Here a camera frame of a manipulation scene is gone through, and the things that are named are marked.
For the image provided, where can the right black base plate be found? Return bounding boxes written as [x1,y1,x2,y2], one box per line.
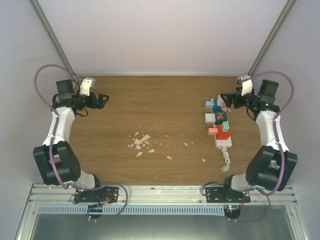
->
[200,184,251,204]

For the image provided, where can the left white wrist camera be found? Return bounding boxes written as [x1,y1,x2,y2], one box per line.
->
[79,77,96,97]

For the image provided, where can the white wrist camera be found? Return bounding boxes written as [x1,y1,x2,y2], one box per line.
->
[237,74,253,97]
[79,77,96,97]

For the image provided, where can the light blue plug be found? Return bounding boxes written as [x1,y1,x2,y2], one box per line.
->
[205,101,214,109]

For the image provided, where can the blue cube socket adapter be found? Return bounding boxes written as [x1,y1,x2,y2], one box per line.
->
[211,98,225,113]

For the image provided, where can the white usb charger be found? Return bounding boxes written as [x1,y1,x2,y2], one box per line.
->
[217,96,225,106]

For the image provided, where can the grey slotted cable duct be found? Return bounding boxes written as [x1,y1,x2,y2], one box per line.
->
[38,204,225,216]

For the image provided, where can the aluminium front rail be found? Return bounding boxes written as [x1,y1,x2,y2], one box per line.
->
[27,184,297,206]

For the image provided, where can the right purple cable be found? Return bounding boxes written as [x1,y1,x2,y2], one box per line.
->
[228,71,295,223]

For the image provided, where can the mint green charger plug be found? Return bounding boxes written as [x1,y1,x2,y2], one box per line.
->
[221,121,230,133]

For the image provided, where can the aluminium corner post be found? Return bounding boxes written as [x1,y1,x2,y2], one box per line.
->
[29,0,74,74]
[248,0,297,76]

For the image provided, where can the right aluminium corner post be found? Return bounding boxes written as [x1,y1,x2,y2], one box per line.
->
[248,0,297,76]

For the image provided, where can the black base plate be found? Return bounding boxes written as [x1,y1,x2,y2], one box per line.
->
[70,186,119,205]
[200,184,251,204]

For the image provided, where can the pink plug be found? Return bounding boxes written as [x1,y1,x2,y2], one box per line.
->
[207,127,218,136]

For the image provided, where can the white coiled power cord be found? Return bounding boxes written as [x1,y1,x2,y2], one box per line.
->
[218,146,231,173]

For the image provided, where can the dark green cube adapter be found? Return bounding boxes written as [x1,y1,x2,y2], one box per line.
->
[214,111,228,126]

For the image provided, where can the white grey plug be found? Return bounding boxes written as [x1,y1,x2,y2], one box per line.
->
[204,113,216,124]

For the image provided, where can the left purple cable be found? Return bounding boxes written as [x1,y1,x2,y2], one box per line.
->
[34,64,130,222]

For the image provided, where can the red cube socket adapter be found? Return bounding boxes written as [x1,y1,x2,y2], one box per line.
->
[215,124,231,140]

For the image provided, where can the purple cable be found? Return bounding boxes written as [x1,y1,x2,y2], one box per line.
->
[34,64,130,222]
[228,71,295,223]

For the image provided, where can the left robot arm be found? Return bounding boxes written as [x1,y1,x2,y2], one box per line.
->
[33,77,109,202]

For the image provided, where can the left aluminium corner post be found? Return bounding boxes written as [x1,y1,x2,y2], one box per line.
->
[29,0,74,74]

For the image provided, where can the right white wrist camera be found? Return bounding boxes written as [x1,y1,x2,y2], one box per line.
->
[237,74,253,97]

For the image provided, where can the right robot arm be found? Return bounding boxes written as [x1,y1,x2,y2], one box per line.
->
[221,75,298,203]

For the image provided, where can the white power strip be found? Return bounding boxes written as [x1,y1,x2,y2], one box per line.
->
[212,123,232,148]

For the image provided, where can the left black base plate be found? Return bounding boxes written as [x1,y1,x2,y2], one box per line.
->
[70,186,119,205]

